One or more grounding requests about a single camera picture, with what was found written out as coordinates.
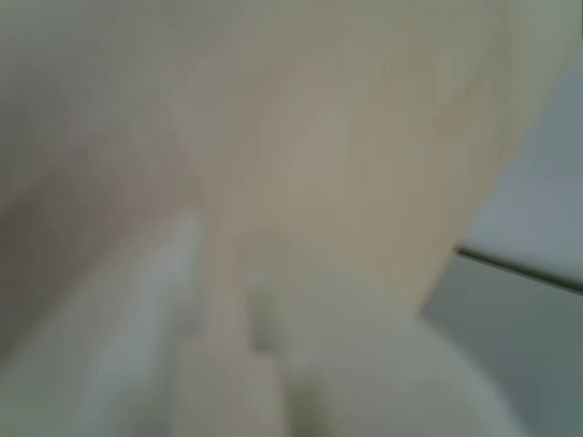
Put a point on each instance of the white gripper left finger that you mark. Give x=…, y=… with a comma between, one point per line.
x=150, y=318

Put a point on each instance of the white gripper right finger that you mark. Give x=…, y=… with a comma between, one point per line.
x=387, y=387

